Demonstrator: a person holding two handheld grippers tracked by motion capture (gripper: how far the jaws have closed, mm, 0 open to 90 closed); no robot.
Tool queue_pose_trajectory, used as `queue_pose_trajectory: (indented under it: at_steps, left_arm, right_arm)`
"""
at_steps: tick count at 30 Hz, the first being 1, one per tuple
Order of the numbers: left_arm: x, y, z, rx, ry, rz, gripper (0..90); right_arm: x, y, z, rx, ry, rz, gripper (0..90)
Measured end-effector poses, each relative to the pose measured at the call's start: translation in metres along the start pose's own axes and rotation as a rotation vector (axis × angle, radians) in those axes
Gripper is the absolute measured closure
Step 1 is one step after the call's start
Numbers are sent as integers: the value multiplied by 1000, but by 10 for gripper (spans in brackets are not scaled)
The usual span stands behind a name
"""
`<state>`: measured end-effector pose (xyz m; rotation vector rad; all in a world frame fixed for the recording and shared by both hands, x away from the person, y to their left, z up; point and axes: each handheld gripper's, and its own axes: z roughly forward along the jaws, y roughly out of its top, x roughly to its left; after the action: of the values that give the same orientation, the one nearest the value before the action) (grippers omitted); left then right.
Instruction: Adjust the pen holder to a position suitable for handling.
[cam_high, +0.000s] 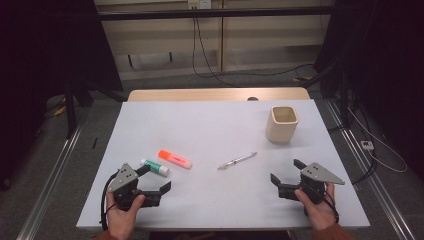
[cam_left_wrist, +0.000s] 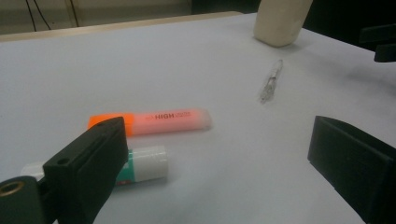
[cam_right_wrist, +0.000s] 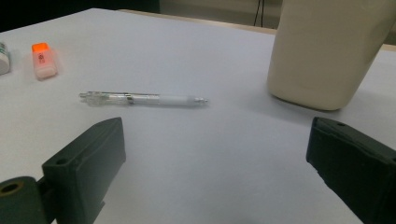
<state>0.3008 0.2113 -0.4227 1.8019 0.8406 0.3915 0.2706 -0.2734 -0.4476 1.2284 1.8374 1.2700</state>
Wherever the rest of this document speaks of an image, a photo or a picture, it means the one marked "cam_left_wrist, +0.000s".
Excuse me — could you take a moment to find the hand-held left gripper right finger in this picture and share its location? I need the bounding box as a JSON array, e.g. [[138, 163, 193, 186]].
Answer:
[[307, 115, 396, 224]]

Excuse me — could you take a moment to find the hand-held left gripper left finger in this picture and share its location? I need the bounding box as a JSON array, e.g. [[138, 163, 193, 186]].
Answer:
[[42, 116, 130, 224]]

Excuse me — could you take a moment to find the white green glue stick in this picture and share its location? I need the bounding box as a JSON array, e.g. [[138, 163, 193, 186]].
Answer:
[[20, 145, 170, 187]]

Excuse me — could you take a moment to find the orange highlighter pen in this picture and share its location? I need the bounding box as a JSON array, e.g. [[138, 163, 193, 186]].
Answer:
[[87, 107, 213, 138]]

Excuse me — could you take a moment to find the beige pen holder cup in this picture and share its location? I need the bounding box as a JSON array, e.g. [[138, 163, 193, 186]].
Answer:
[[252, 0, 314, 49]]

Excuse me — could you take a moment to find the clear plastic pen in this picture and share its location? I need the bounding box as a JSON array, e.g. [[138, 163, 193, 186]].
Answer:
[[258, 59, 284, 105]]

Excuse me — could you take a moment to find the light wooden table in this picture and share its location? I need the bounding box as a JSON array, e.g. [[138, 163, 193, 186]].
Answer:
[[0, 11, 245, 43]]

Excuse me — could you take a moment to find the black wall cable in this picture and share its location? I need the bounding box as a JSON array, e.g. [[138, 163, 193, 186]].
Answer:
[[33, 0, 52, 31], [25, 0, 37, 33]]

